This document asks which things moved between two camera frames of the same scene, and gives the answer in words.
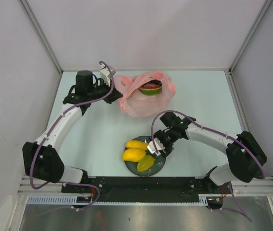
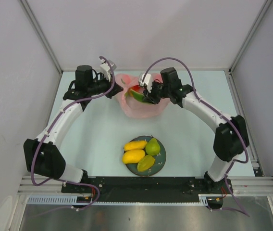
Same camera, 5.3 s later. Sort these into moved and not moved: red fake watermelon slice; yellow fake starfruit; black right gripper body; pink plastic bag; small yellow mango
Moved: small yellow mango; black right gripper body; red fake watermelon slice
Not moved: pink plastic bag; yellow fake starfruit
